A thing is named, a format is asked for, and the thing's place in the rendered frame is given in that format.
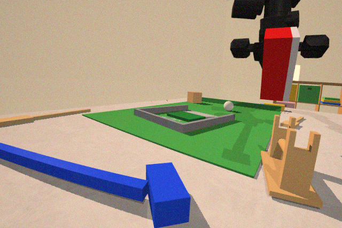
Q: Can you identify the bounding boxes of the green flat mat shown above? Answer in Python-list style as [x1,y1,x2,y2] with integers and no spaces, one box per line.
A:
[82,101,281,178]

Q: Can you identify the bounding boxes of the white ball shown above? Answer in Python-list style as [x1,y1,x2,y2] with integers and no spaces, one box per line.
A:
[224,101,234,111]

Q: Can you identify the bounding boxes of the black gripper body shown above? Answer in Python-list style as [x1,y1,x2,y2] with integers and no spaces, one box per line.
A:
[230,12,329,58]

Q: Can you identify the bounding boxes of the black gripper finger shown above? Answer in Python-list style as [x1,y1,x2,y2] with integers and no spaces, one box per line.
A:
[253,49,263,68]

